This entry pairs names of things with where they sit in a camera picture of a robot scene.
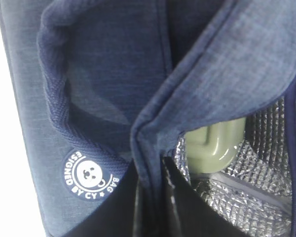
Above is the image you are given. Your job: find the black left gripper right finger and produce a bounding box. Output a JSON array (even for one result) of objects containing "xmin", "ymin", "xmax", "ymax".
[{"xmin": 162, "ymin": 158, "xmax": 247, "ymax": 237}]

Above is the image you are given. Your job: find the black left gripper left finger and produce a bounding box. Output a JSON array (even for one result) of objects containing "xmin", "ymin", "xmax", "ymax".
[{"xmin": 45, "ymin": 164, "xmax": 138, "ymax": 237}]

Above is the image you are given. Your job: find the glass container with green lid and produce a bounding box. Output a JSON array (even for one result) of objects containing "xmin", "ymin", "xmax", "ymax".
[{"xmin": 185, "ymin": 118, "xmax": 246, "ymax": 174}]

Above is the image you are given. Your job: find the dark navy lunch bag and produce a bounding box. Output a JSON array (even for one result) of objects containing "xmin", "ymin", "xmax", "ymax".
[{"xmin": 0, "ymin": 0, "xmax": 296, "ymax": 237}]

